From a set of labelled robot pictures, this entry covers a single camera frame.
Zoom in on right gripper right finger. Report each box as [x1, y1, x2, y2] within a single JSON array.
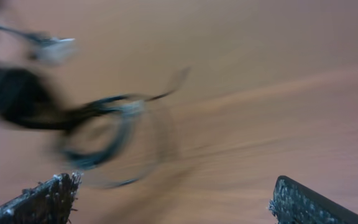
[[268, 175, 358, 224]]

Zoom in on black USB-A cable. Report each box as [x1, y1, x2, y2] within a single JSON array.
[[0, 20, 77, 68]]

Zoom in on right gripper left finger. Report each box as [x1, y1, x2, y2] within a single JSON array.
[[0, 172, 81, 224]]

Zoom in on black USB-C cable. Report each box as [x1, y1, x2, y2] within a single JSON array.
[[0, 58, 192, 190]]

